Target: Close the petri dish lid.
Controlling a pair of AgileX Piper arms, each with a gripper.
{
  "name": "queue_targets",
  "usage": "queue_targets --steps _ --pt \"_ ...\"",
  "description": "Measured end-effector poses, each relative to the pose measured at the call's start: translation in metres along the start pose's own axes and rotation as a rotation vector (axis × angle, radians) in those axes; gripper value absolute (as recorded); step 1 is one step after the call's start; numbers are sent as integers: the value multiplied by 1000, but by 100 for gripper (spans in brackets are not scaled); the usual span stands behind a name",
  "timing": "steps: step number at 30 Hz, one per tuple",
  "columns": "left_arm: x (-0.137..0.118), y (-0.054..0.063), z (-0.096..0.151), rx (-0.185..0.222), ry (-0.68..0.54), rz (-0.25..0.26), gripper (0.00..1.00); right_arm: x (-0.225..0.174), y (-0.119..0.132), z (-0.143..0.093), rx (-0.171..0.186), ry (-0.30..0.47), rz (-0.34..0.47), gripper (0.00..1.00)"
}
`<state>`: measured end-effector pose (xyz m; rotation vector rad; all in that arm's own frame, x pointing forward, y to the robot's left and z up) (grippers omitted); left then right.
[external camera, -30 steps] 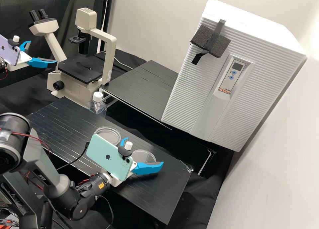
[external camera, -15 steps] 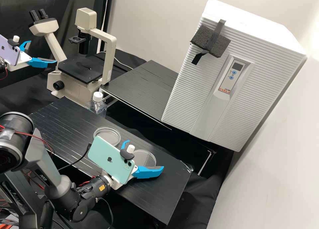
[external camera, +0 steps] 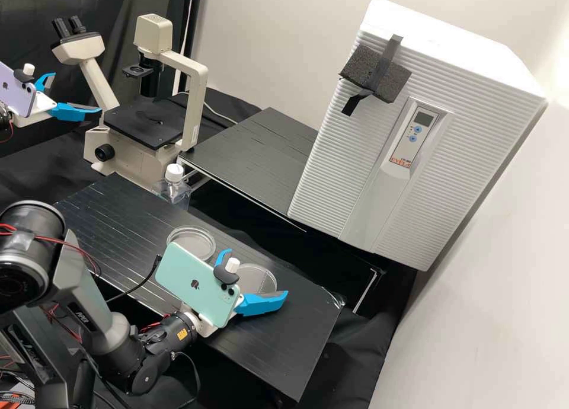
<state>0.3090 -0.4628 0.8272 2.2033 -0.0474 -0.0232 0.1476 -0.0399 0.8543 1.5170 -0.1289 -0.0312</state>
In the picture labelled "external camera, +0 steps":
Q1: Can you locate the right wrist camera phone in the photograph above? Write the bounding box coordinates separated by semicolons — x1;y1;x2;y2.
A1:
154;241;244;329

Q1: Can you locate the black cable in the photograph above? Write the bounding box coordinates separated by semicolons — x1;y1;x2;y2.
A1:
106;254;164;304

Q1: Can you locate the white incubator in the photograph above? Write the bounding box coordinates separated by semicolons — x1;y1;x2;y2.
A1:
360;0;548;103

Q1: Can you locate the wrist camera phone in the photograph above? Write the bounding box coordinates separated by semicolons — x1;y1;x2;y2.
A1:
154;241;244;329
0;62;39;119

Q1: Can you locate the black platform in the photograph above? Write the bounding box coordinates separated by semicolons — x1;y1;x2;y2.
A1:
306;231;388;315
52;175;344;403
177;106;322;232

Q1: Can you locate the cream microscope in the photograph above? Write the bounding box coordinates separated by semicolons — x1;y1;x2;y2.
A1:
50;13;210;180

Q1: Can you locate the petri dish lid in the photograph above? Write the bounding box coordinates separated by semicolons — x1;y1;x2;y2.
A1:
236;263;280;295

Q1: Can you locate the white-capped bottle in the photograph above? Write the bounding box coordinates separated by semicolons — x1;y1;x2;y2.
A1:
154;163;193;206

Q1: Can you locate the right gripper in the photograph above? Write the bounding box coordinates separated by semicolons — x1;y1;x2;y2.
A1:
195;248;289;339

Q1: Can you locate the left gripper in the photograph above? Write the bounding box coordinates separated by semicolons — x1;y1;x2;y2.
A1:
12;72;103;128

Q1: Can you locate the petri dish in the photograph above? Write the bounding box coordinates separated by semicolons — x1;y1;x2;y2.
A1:
165;224;218;262

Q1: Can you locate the incubator door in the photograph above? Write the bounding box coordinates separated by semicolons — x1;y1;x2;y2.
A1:
286;24;548;273

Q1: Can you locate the left wrist camera phone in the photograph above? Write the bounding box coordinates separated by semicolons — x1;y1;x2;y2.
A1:
0;62;39;119

